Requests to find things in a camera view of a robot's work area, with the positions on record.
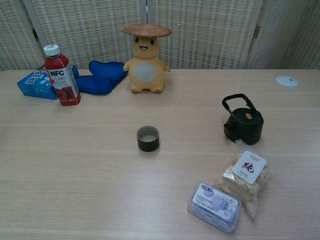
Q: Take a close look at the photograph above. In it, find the red NFC juice bottle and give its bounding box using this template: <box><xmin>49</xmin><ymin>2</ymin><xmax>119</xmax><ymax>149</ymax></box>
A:
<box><xmin>43</xmin><ymin>44</ymin><xmax>82</xmax><ymax>107</ymax></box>

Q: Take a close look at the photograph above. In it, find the blue cloth pouch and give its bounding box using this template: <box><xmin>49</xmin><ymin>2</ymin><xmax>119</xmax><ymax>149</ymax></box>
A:
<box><xmin>71</xmin><ymin>60</ymin><xmax>130</xmax><ymax>96</ymax></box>

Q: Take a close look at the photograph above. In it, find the black teapot with handle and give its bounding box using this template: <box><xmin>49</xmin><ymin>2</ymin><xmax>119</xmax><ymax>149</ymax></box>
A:
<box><xmin>221</xmin><ymin>93</ymin><xmax>265</xmax><ymax>146</ymax></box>

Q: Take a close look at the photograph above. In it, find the small dark ceramic cup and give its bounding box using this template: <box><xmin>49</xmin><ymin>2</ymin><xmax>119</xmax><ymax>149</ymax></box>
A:
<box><xmin>136</xmin><ymin>125</ymin><xmax>160</xmax><ymax>152</ymax></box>

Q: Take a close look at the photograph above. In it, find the blue cookie box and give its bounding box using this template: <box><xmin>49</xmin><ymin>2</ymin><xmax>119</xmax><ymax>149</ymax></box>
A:
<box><xmin>16</xmin><ymin>65</ymin><xmax>59</xmax><ymax>101</ymax></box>

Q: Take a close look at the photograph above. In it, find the round woven rattan coaster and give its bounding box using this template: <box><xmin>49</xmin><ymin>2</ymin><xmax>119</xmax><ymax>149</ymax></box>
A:
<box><xmin>121</xmin><ymin>23</ymin><xmax>172</xmax><ymax>38</ymax></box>

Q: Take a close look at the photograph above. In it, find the clear floss box purple label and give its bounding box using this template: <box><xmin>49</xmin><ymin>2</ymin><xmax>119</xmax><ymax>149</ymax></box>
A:
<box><xmin>186</xmin><ymin>181</ymin><xmax>242</xmax><ymax>234</ymax></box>

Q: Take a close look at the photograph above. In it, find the yellow plush toy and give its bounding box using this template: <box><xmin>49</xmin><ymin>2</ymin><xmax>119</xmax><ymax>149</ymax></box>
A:
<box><xmin>123</xmin><ymin>34</ymin><xmax>171</xmax><ymax>94</ymax></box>

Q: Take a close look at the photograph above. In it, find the white round cable grommet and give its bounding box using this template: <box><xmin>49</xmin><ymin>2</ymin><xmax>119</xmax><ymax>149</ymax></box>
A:
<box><xmin>275</xmin><ymin>75</ymin><xmax>300</xmax><ymax>88</ymax></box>

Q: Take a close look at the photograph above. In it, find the woven folding screen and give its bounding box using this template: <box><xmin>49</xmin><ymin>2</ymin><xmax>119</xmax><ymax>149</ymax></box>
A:
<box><xmin>0</xmin><ymin>0</ymin><xmax>320</xmax><ymax>72</ymax></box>

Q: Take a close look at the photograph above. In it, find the clear snack bag white label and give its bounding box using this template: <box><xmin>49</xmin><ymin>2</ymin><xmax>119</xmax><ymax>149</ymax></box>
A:
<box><xmin>215</xmin><ymin>139</ymin><xmax>272</xmax><ymax>219</ymax></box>

